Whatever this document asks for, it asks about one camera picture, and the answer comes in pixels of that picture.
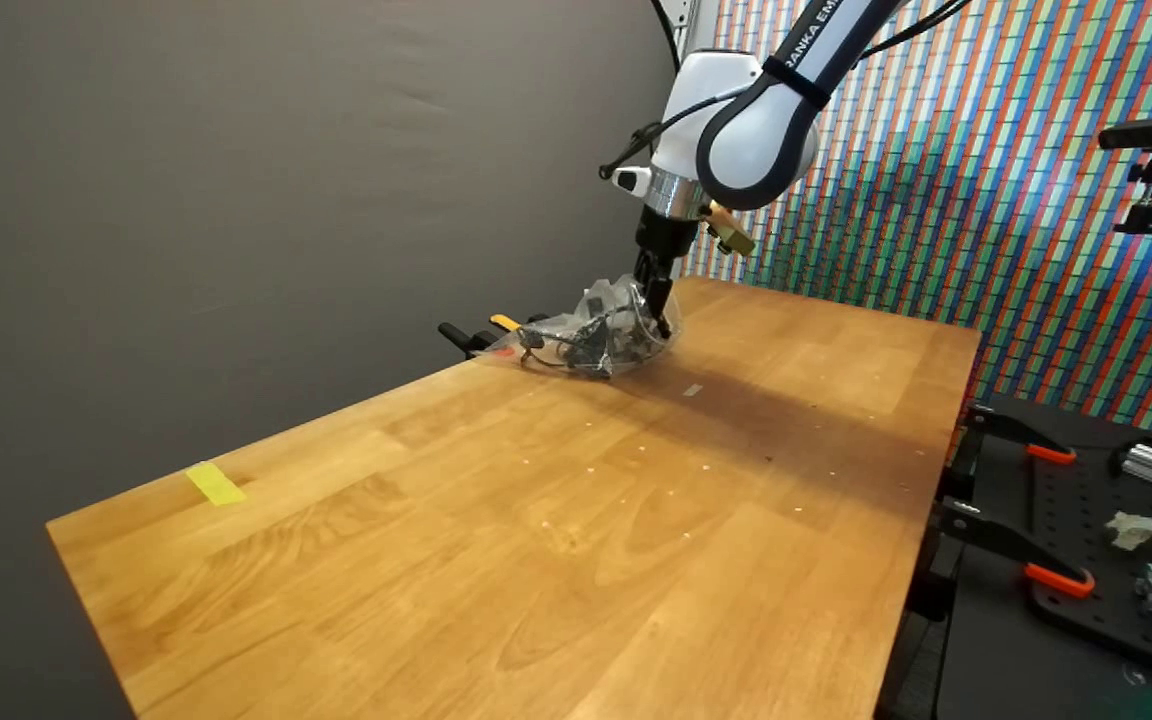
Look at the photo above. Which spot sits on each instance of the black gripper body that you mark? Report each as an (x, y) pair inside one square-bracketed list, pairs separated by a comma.
[(664, 242)]

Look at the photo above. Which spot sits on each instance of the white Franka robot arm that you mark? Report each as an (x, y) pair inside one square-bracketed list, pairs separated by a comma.
[(761, 123)]

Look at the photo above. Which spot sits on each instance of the clear crumpled plastic container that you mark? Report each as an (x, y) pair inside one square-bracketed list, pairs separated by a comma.
[(603, 323)]

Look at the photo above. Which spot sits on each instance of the small clear tape piece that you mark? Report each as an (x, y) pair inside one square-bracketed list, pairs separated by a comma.
[(695, 388)]

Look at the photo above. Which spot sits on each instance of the yellow and black clamp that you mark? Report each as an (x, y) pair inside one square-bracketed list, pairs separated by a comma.
[(470, 339)]

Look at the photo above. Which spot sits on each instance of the multicoloured backdrop cloth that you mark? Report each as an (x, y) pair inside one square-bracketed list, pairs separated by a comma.
[(1000, 242)]

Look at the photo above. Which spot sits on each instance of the black clamp orange trigger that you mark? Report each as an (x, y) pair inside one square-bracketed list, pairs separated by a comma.
[(1017, 544), (1023, 441)]

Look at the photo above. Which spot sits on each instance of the grey backdrop cloth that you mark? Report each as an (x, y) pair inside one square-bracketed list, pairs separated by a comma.
[(271, 200)]

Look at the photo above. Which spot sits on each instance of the yellow tape strip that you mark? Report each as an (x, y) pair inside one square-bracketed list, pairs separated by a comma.
[(218, 480)]

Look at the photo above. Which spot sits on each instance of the black perforated base board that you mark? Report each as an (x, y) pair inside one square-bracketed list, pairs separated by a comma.
[(1071, 624)]

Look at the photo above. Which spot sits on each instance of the small white plastic part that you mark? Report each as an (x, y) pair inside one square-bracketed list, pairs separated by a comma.
[(1132, 529)]

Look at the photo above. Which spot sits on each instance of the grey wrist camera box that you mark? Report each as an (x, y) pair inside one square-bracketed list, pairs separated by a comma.
[(628, 179)]

